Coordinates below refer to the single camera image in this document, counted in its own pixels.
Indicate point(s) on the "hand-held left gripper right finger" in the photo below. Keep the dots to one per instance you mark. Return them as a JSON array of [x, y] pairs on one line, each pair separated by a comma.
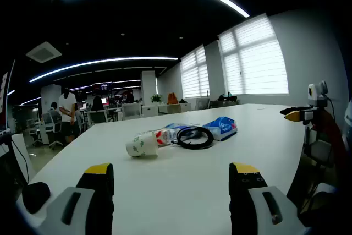
[[242, 204]]

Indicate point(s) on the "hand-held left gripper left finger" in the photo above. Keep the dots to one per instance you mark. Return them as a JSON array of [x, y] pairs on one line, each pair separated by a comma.
[[101, 204]]

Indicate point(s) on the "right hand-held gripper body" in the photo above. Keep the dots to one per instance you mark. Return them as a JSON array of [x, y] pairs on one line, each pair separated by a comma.
[[319, 97]]

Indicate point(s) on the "white paper cup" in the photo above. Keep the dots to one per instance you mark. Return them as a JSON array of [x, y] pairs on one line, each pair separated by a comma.
[[141, 147]]

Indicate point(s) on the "blue tissue pack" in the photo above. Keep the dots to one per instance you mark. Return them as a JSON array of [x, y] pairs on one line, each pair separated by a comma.
[[220, 127]]

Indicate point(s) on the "clear water bottle red label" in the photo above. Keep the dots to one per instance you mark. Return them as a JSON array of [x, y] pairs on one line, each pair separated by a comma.
[[165, 136]]

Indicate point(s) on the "packet blue circle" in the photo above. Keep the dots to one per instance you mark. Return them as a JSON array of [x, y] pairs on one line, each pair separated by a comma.
[[173, 125]]

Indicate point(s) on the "white worn device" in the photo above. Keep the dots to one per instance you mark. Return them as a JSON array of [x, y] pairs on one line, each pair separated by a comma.
[[348, 119]]

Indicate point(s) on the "grey chair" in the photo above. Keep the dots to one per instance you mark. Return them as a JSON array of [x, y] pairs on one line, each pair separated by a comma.
[[320, 149]]

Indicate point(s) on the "large window with blinds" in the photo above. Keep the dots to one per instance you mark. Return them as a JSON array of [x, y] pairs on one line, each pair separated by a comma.
[[255, 61]]

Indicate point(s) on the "dark bag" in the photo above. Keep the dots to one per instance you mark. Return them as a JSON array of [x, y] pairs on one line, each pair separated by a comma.
[[228, 98]]

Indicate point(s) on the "white table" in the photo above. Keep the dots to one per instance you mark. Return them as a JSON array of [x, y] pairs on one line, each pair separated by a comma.
[[170, 191]]

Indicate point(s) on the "white office chair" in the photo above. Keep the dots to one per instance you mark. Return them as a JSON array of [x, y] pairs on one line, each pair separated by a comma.
[[131, 111], [97, 118], [52, 125]]

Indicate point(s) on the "small window with blinds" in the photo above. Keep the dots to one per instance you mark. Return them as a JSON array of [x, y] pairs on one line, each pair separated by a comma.
[[195, 75]]

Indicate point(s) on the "low white cabinet row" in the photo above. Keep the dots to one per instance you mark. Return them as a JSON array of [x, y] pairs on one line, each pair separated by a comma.
[[165, 109]]

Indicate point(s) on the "potted plant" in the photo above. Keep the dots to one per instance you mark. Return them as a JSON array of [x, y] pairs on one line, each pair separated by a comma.
[[156, 98]]

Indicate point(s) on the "orange bag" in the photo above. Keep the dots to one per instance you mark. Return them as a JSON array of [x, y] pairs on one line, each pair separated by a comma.
[[173, 98]]

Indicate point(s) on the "thin ceiling light strip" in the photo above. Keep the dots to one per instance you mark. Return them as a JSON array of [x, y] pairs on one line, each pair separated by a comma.
[[104, 61]]

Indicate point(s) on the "white paper poster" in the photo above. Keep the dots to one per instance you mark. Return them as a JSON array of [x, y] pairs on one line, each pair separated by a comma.
[[4, 92]]

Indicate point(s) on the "ceiling air vent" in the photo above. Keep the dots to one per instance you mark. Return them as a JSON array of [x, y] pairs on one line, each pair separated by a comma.
[[44, 52]]

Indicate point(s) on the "wall screen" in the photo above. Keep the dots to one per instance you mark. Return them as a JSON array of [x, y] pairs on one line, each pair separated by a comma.
[[101, 87]]

